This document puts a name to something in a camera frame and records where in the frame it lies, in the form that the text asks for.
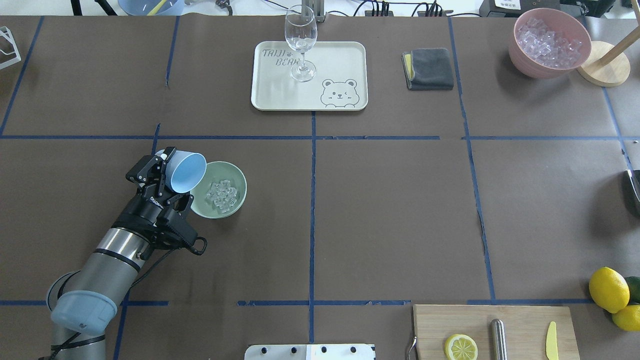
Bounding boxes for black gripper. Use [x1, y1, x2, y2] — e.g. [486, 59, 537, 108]
[116, 146, 199, 251]

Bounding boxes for light blue plastic cup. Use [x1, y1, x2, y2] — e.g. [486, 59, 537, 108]
[155, 150, 207, 194]

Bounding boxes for green ceramic bowl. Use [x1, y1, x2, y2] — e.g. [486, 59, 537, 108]
[190, 161, 247, 219]

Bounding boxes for clear ice cubes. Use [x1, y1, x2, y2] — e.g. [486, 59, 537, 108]
[205, 178, 238, 214]

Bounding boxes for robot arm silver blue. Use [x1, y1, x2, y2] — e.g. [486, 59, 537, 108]
[46, 146, 207, 360]

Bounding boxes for blue bowl with fork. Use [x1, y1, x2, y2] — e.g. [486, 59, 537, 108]
[118, 0, 185, 16]

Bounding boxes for pink bowl with ice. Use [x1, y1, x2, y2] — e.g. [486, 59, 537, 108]
[509, 7, 592, 79]

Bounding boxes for black tripod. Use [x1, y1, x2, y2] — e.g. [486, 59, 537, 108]
[69, 0, 118, 16]

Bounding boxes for cream bear tray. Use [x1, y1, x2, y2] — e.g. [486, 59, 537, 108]
[250, 41, 369, 112]

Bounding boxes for clear wine glass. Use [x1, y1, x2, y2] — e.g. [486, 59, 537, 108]
[284, 4, 318, 83]

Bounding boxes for white cup rack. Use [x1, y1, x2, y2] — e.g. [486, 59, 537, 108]
[0, 26, 22, 69]

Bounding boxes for grey folded cloth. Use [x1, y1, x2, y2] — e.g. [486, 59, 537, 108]
[401, 47, 454, 91]

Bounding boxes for wooden cutting board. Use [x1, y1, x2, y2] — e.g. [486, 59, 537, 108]
[412, 304, 582, 360]

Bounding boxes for half lemon slice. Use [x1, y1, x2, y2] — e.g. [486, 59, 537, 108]
[443, 333, 479, 360]

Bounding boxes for yellow plastic knife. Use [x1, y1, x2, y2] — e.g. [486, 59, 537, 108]
[545, 321, 559, 360]

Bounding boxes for yellow lemon near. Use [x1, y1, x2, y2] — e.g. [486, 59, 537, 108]
[588, 266, 630, 314]

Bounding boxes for yellow lemon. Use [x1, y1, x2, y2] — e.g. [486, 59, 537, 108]
[588, 266, 630, 314]
[611, 304, 640, 332]

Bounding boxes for green lime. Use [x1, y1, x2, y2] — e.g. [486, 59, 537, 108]
[624, 276, 640, 305]

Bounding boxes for yellow lemon far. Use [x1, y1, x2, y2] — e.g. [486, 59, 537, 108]
[611, 304, 640, 332]

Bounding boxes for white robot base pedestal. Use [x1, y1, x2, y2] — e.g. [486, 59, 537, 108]
[244, 343, 377, 360]

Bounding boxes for wooden stand with camera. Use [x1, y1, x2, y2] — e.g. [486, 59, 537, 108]
[577, 26, 640, 88]

